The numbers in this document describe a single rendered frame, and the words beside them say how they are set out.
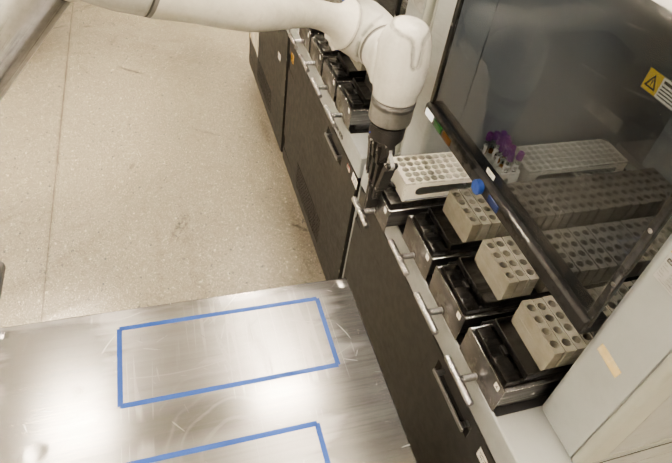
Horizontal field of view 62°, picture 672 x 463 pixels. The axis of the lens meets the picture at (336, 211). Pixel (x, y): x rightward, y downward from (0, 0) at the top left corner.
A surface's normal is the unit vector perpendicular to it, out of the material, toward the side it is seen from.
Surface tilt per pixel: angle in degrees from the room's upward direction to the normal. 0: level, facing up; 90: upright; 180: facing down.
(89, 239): 0
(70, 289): 0
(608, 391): 90
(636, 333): 90
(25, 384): 0
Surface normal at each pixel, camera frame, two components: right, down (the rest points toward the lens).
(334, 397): 0.12, -0.73
